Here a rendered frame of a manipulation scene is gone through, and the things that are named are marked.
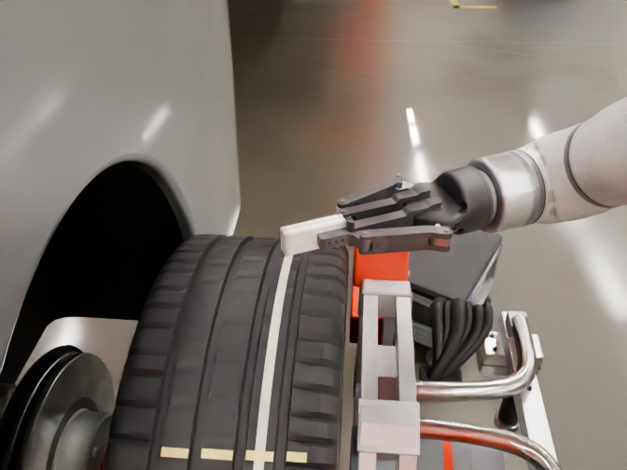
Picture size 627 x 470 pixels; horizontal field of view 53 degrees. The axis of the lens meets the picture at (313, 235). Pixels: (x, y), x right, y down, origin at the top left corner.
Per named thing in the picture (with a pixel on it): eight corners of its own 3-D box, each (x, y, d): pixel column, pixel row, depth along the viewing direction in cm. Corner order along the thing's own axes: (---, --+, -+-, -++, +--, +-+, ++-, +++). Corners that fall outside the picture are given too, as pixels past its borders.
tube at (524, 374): (396, 316, 98) (402, 265, 92) (522, 323, 97) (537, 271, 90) (399, 410, 84) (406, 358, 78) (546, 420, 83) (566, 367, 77)
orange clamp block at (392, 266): (352, 280, 94) (355, 220, 93) (405, 283, 93) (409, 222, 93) (352, 286, 87) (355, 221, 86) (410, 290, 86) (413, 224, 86)
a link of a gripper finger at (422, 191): (433, 190, 71) (427, 184, 72) (340, 210, 68) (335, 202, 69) (429, 219, 73) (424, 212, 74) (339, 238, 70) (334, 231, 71)
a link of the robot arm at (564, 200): (485, 155, 80) (548, 123, 67) (586, 134, 84) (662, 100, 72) (508, 237, 79) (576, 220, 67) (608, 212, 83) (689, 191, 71)
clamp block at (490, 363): (474, 351, 103) (480, 328, 99) (531, 354, 102) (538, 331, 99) (479, 375, 99) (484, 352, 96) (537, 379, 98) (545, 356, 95)
